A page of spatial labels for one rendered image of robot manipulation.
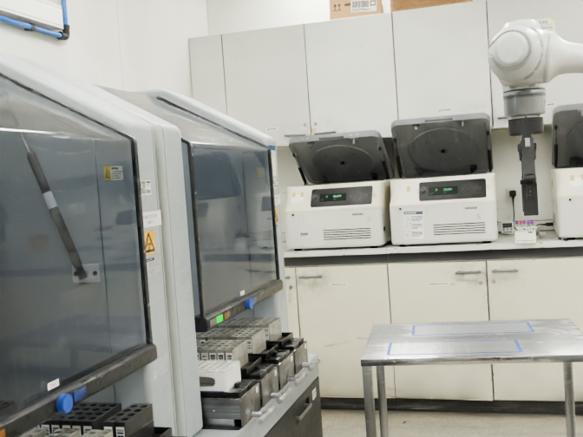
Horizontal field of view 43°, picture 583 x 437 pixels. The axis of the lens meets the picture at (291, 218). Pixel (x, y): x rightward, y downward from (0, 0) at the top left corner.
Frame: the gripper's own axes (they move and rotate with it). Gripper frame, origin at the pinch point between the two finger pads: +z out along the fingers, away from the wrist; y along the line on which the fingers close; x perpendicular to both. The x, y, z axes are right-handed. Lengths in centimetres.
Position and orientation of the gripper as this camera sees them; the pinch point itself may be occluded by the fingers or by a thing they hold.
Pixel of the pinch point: (529, 208)
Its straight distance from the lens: 174.7
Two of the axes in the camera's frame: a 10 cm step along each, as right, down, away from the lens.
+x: -9.6, 0.5, 2.8
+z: 0.7, 10.0, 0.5
